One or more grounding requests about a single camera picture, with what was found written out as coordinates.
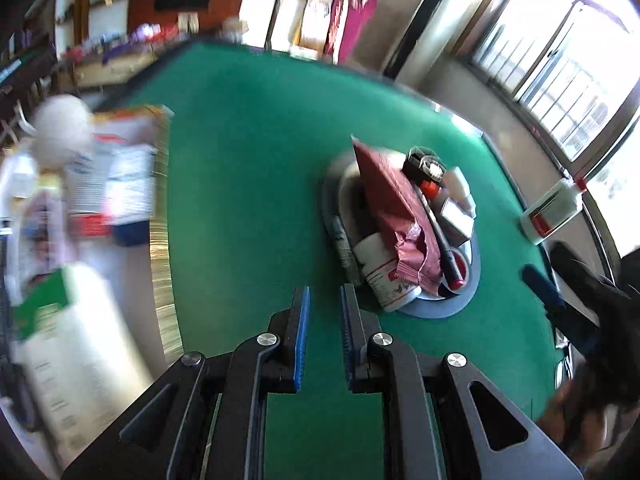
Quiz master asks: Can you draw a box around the white bottle with red label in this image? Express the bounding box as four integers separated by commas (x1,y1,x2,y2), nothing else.
352,232,423,313

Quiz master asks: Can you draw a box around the wooden television cabinet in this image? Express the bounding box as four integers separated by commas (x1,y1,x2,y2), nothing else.
127,0,241,41

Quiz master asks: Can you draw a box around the tall floor air conditioner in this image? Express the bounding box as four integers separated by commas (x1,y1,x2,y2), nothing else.
382,0,461,86

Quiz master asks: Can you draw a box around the green and white carton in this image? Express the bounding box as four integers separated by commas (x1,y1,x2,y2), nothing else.
12,265,151,466

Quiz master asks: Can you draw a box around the red and blue small box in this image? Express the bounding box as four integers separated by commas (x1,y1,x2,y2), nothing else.
75,212,151,247

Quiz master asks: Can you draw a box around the white fluffy ball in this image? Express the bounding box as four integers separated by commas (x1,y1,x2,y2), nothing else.
32,95,96,168

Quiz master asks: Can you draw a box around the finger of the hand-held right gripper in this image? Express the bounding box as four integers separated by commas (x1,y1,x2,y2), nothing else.
521,265,601,356
550,242,628,307

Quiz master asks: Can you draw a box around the black tape with red core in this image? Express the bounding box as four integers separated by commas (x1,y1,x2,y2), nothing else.
440,245,473,296

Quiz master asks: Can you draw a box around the round grey table control panel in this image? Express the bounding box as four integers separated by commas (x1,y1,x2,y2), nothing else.
320,147,483,320

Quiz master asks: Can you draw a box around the white printed carton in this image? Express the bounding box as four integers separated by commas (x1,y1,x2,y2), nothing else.
65,135,158,226

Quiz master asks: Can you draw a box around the person's right hand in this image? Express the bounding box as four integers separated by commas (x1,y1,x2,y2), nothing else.
542,380,621,463

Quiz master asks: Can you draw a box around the white liquor bottle red cap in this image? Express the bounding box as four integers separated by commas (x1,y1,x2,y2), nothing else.
519,177,588,245

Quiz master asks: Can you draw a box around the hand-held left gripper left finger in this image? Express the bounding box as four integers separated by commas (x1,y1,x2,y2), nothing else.
62,286,311,480

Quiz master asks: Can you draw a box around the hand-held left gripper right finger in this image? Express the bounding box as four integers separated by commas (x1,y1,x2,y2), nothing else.
340,284,583,480

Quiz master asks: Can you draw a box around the black square plastic holder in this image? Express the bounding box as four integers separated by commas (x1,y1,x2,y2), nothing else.
404,146,446,181

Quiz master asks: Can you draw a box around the wooden chair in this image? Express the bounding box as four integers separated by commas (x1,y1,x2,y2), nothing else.
290,0,351,61

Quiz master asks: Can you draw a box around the black marker with red caps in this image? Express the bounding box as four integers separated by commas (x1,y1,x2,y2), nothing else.
417,192,463,291

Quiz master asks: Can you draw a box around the barred window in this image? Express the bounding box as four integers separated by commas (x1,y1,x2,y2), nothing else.
470,0,640,161

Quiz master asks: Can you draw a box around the red snack packet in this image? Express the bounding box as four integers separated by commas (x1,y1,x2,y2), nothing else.
351,135,446,288

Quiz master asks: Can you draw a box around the white box with gold rim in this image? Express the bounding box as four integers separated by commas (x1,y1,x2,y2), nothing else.
0,105,176,480

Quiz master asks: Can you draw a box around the pile of colourful cloth items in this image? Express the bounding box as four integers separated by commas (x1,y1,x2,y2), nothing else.
60,22,191,63

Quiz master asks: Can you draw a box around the small white printed box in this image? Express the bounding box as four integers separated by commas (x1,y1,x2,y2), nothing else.
440,197,476,241

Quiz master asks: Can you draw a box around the dark mahjong table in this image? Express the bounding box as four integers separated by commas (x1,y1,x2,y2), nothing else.
0,47,56,111

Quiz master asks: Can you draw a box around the grey printed tube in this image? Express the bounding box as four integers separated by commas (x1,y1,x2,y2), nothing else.
327,215,362,286

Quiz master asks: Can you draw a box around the pink fringed cloth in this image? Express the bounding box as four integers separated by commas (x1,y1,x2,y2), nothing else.
325,0,378,63

